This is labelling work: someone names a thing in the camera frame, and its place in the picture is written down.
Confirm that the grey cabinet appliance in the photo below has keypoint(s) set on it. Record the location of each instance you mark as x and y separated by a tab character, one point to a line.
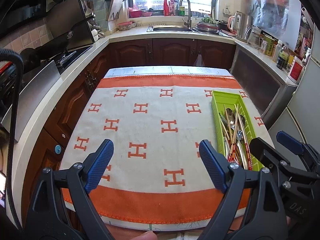
267	86

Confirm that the black stove range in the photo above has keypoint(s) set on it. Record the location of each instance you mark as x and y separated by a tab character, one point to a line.
35	60

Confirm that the red white canister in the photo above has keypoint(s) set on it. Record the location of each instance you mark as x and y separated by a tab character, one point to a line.
296	70

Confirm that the orange beige H-pattern cloth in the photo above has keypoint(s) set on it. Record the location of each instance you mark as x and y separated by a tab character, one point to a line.
156	178

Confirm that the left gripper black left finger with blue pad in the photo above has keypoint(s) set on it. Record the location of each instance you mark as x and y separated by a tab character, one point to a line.
47	217

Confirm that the steel sink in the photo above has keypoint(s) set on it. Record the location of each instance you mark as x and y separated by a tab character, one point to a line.
176	28

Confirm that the cream chopstick red striped end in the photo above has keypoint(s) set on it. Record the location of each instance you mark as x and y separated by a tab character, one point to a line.
248	154

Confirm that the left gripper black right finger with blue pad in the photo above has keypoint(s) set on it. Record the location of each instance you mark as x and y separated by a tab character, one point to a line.
251	206

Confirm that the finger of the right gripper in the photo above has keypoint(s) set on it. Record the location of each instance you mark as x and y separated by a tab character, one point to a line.
289	142
270	158

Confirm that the electric kettle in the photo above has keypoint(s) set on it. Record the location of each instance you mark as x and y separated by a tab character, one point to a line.
241	24

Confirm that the brown handled metal spoon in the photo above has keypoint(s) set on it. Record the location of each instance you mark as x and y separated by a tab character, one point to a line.
241	132

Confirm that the red bottle on windowsill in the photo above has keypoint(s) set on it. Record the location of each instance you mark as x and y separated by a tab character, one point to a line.
165	8

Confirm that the steel fork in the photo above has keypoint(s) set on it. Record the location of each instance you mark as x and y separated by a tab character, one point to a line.
224	121

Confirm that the white refrigerator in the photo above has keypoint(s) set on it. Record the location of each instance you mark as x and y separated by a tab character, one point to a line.
300	119

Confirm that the glass jar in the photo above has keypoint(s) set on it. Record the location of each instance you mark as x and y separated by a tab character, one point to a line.
252	36

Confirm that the large steel spoon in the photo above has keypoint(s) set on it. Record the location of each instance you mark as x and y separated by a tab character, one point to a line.
230	118

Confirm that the lime green plastic tray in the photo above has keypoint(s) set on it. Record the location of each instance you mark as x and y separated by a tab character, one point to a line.
220	102

